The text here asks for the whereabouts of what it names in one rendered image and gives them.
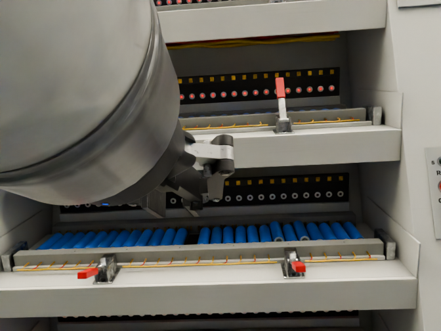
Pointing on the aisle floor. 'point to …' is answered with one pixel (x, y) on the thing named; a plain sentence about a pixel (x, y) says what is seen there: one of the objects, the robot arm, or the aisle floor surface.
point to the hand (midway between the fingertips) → (173, 198)
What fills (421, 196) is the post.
